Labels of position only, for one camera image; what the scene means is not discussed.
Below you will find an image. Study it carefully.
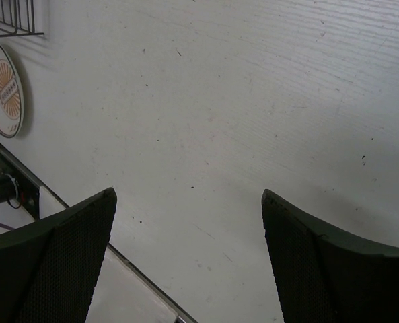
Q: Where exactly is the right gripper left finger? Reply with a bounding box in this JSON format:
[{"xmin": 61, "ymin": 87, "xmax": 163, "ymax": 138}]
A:
[{"xmin": 0, "ymin": 188, "xmax": 117, "ymax": 322}]

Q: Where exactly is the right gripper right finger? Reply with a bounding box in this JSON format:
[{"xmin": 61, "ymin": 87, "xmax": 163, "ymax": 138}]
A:
[{"xmin": 261, "ymin": 189, "xmax": 399, "ymax": 322}]

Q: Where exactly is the orange sunburst plate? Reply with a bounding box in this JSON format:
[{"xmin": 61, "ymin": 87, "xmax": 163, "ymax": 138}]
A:
[{"xmin": 0, "ymin": 45, "xmax": 25, "ymax": 139}]

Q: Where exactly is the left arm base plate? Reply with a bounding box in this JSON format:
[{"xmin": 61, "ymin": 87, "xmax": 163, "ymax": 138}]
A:
[{"xmin": 0, "ymin": 153, "xmax": 40, "ymax": 220}]

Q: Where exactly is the wire dish rack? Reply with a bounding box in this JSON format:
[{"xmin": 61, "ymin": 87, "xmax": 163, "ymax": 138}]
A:
[{"xmin": 0, "ymin": 0, "xmax": 44, "ymax": 38}]

